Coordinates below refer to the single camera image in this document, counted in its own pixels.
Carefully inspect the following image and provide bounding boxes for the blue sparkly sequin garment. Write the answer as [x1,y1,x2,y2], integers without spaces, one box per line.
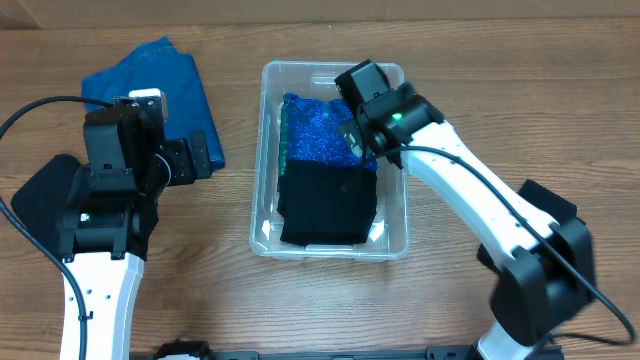
[278,93,361,176]

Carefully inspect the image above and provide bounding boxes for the blue denim jeans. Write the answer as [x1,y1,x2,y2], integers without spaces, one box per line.
[81,37,225,171]

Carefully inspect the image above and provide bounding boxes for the black cloth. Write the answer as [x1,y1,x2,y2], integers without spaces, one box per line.
[11,154,81,260]

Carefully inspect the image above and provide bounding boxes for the black garment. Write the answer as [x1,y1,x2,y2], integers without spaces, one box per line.
[474,180,577,272]

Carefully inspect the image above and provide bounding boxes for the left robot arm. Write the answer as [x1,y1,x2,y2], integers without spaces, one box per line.
[58,88,213,359]

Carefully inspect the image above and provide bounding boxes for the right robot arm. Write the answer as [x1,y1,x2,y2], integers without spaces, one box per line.
[335,60,595,359]

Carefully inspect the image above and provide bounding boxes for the clear plastic storage bin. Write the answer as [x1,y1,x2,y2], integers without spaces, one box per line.
[249,60,410,262]

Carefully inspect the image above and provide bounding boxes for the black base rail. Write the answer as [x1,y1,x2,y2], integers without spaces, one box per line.
[129,339,565,360]

